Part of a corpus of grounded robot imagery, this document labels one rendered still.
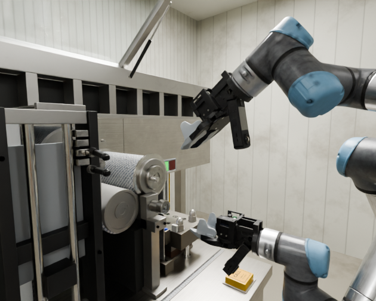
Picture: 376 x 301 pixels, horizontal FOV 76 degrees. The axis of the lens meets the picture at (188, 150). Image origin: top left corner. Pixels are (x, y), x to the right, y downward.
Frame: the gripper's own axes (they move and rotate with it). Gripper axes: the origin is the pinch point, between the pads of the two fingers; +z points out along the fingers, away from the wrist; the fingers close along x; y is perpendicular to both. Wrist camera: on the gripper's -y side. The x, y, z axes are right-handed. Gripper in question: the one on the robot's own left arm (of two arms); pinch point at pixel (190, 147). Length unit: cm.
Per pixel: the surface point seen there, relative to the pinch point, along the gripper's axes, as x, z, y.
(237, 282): -14.6, 22.2, -38.1
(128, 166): 3.1, 21.1, 8.7
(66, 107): 25.2, 4.4, 16.2
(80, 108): 22.1, 4.4, 16.2
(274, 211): -253, 106, -49
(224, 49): -258, 29, 164
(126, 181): 4.1, 23.7, 4.8
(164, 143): -44, 41, 28
